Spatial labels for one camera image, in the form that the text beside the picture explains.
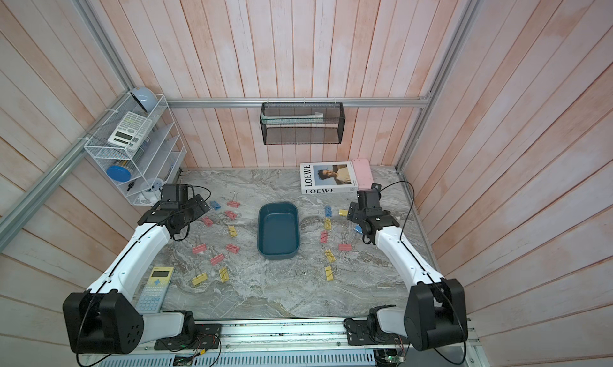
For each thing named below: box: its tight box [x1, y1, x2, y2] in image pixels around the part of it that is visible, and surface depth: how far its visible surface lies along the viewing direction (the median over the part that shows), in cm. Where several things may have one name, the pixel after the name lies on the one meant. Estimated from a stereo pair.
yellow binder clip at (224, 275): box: [218, 267, 230, 282], surface depth 87 cm
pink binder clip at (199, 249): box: [192, 243, 207, 255], surface depth 94 cm
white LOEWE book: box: [300, 161, 359, 195], surface depth 113 cm
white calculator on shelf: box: [106, 110, 153, 151], surface depth 78 cm
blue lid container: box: [106, 165, 132, 183], surface depth 78 cm
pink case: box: [351, 157, 375, 190], surface depth 117 cm
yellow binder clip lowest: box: [324, 264, 334, 281], surface depth 87 cm
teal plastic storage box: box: [257, 202, 301, 261], surface depth 98 cm
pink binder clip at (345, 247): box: [337, 243, 352, 252], surface depth 95 cm
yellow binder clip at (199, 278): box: [191, 272, 209, 286], surface depth 87 cm
